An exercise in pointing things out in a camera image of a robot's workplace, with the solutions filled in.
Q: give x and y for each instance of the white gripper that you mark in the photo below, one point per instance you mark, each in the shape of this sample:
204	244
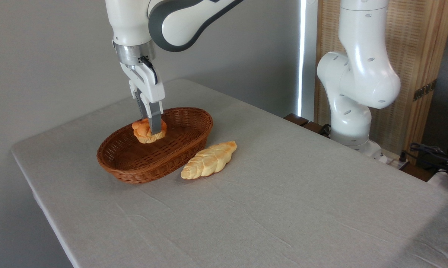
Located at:
149	83

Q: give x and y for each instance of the long pale braided bread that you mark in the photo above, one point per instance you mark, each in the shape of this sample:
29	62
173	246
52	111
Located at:
212	159

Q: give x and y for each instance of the brown wicker oval basket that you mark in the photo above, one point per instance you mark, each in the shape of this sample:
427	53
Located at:
153	156

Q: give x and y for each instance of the grey tablecloth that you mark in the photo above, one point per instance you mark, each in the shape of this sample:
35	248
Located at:
283	208

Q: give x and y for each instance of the light wooden slatted screen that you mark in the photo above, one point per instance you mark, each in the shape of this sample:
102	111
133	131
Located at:
417	48

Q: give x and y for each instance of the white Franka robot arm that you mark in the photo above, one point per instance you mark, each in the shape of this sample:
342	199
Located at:
361	74

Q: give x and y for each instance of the round orange knotted bread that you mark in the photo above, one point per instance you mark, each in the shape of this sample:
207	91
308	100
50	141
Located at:
143	134

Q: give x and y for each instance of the dark brown wooden furniture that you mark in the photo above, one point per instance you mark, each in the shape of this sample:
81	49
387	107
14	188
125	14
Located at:
298	120

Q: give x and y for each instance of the white vertical window frame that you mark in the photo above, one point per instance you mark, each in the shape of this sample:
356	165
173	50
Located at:
308	56

